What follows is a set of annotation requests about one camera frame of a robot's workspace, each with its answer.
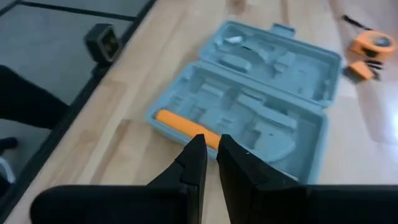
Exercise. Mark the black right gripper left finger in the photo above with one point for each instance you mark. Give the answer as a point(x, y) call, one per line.
point(192, 168)

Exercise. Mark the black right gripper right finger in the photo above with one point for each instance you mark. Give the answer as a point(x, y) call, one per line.
point(239, 174)

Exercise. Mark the grey plastic tool case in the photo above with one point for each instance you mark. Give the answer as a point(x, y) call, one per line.
point(264, 93)

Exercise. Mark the yellow black hex key set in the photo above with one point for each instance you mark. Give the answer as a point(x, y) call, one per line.
point(360, 70)

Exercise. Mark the yellow tape measure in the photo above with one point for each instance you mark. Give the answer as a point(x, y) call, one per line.
point(373, 45)

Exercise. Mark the person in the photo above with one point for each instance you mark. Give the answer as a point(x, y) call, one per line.
point(25, 99)

